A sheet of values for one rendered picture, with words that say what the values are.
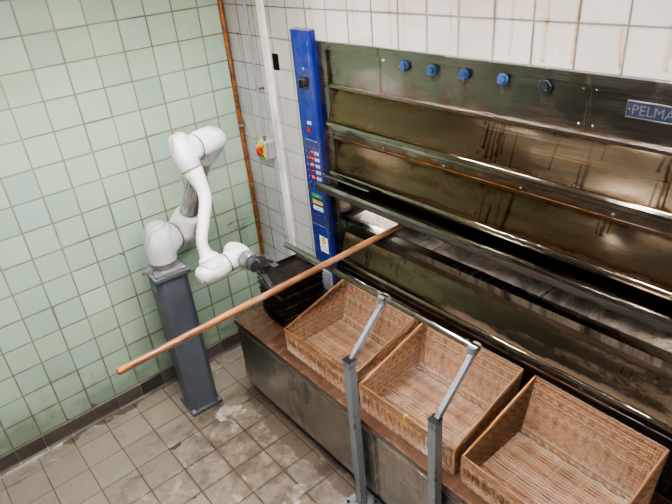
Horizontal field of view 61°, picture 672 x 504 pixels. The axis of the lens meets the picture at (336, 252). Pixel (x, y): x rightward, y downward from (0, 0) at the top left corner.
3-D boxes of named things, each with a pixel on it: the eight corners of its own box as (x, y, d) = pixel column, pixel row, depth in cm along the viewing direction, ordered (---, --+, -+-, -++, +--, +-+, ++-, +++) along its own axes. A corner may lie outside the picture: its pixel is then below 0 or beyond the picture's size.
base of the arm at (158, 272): (137, 270, 316) (134, 261, 313) (174, 256, 326) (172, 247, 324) (149, 283, 302) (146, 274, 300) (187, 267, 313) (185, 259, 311)
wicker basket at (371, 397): (426, 358, 295) (426, 315, 281) (521, 414, 257) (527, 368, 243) (358, 408, 269) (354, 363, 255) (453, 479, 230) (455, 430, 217)
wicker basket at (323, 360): (351, 312, 336) (348, 272, 323) (423, 355, 297) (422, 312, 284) (285, 350, 310) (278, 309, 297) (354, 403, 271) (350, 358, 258)
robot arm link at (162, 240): (142, 263, 311) (131, 227, 300) (166, 247, 324) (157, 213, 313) (163, 269, 303) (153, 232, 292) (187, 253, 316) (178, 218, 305)
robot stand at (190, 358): (180, 399, 367) (141, 267, 318) (209, 384, 377) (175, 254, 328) (193, 417, 352) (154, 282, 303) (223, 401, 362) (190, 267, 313)
